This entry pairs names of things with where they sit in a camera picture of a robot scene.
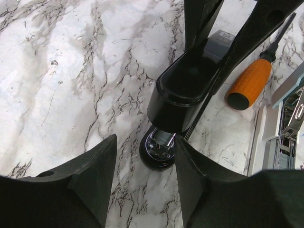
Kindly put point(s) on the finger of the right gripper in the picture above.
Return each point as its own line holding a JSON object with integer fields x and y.
{"x": 266, "y": 17}
{"x": 200, "y": 16}

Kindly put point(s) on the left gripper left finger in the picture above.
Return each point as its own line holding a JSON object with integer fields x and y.
{"x": 74, "y": 194}

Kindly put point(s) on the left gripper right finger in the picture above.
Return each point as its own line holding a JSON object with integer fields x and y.
{"x": 212, "y": 196}

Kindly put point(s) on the grey staple strip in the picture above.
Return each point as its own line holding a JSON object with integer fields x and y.
{"x": 164, "y": 138}
{"x": 285, "y": 162}

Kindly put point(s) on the black stapler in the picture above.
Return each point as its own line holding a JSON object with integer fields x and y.
{"x": 176, "y": 101}

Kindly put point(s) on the orange handled screwdriver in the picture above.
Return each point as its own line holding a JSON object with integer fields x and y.
{"x": 251, "y": 82}

